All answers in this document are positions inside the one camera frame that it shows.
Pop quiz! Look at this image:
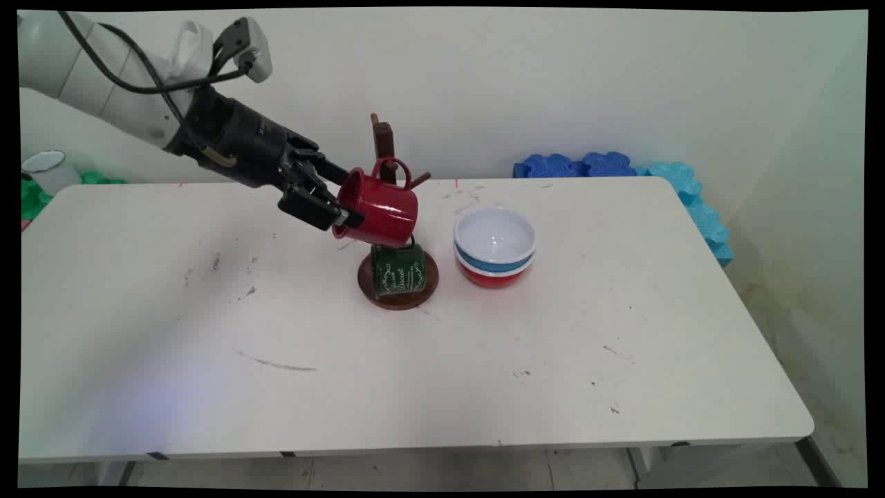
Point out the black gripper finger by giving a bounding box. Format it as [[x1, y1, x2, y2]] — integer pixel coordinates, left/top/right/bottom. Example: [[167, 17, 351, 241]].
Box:
[[278, 168, 366, 233], [287, 149, 351, 186]]

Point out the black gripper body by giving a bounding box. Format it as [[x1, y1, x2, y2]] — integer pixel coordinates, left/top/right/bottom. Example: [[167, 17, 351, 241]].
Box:
[[165, 86, 326, 192]]

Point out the red enamel mug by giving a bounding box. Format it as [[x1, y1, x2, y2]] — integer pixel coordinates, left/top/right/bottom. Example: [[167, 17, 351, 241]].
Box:
[[332, 158, 420, 249]]

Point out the wooden mug tree stand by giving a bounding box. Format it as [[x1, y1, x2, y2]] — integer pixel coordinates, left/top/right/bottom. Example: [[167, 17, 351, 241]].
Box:
[[357, 113, 440, 311]]

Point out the green printed enamel mug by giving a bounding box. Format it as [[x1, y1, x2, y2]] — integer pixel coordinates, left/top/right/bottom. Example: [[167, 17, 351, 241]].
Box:
[[370, 235, 427, 298]]

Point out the white bowl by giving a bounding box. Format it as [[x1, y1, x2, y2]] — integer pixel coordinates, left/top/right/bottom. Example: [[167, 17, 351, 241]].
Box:
[[454, 207, 537, 266]]

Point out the white enamel cup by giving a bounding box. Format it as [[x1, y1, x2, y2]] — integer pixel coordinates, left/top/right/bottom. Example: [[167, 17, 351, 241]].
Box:
[[21, 150, 83, 196]]

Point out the blue bowl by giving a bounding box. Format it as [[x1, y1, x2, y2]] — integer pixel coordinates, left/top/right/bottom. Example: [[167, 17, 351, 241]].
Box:
[[455, 246, 536, 273]]

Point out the red bowl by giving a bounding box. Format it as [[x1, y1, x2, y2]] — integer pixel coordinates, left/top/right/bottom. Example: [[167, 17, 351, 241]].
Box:
[[456, 257, 534, 288]]

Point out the green foam mat tile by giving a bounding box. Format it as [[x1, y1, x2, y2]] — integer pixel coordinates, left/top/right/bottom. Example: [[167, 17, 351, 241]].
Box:
[[21, 171, 129, 221]]

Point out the dark blue foam mat tile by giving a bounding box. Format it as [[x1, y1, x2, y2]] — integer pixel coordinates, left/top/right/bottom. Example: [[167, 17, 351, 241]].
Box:
[[513, 154, 587, 178], [582, 151, 638, 178]]

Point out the white table leg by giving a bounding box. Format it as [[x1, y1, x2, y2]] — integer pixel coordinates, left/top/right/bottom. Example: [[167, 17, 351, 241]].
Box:
[[95, 461, 137, 488], [626, 446, 666, 486]]

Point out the light blue foam mat tile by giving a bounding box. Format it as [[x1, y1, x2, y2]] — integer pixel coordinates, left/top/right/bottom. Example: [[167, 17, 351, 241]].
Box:
[[635, 161, 705, 205], [684, 196, 735, 269]]

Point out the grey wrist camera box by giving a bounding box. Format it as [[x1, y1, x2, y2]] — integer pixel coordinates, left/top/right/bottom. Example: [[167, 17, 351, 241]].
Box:
[[220, 17, 273, 84]]

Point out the black camera cable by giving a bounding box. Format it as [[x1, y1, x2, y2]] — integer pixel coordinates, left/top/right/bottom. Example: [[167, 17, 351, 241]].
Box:
[[57, 10, 250, 129]]

